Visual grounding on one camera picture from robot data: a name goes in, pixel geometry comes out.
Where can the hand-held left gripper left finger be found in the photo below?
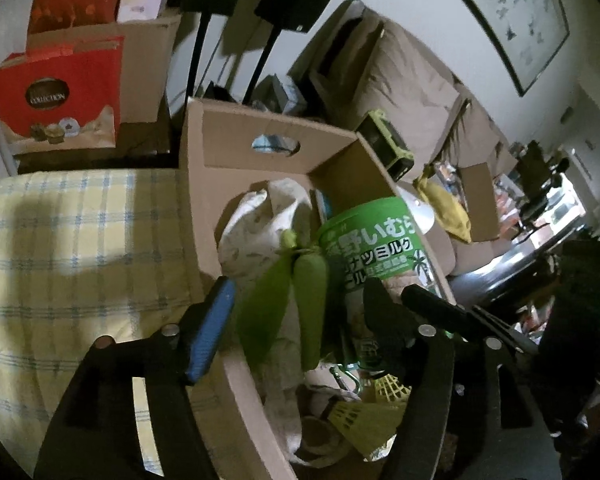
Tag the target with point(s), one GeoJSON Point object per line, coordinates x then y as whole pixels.
{"type": "Point", "coordinates": [210, 330]}

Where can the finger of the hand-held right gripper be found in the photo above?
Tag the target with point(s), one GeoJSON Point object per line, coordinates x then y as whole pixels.
{"type": "Point", "coordinates": [445, 312]}

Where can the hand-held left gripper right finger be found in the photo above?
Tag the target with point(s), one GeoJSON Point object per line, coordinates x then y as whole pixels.
{"type": "Point", "coordinates": [385, 320]}

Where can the yellow plastic shuttlecock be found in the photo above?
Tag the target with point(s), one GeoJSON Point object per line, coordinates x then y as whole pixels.
{"type": "Point", "coordinates": [360, 425]}
{"type": "Point", "coordinates": [390, 389]}

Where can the light green case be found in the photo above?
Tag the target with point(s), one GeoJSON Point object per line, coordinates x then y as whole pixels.
{"type": "Point", "coordinates": [310, 300]}

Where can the green cylindrical can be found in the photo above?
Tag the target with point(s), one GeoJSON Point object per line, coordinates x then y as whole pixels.
{"type": "Point", "coordinates": [375, 240]}

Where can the white printed bag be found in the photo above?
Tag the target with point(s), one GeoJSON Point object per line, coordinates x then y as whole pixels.
{"type": "Point", "coordinates": [260, 225]}

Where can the yellow plush toy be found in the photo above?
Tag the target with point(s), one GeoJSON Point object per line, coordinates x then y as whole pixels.
{"type": "Point", "coordinates": [447, 205]}

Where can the small cardboard box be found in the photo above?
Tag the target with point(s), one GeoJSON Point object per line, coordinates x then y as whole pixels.
{"type": "Point", "coordinates": [480, 200]}

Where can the yellow checkered cloth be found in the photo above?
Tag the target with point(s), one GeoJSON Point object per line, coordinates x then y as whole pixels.
{"type": "Point", "coordinates": [80, 240]}

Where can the black chair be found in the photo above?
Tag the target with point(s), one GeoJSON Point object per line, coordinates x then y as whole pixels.
{"type": "Point", "coordinates": [542, 180]}

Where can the yellow-green tool case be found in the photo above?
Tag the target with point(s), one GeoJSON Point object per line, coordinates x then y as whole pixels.
{"type": "Point", "coordinates": [387, 142]}

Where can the beige sofa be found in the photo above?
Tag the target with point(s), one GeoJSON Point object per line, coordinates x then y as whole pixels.
{"type": "Point", "coordinates": [415, 85]}

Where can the white blue packet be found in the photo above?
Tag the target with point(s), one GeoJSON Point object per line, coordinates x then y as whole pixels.
{"type": "Point", "coordinates": [285, 95]}

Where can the brown cardboard carton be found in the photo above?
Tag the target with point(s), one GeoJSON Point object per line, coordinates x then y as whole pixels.
{"type": "Point", "coordinates": [145, 70]}

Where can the red chocolate box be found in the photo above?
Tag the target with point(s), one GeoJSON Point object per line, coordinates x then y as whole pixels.
{"type": "Point", "coordinates": [55, 80]}

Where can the framed wall picture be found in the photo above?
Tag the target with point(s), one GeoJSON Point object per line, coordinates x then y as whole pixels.
{"type": "Point", "coordinates": [515, 15]}

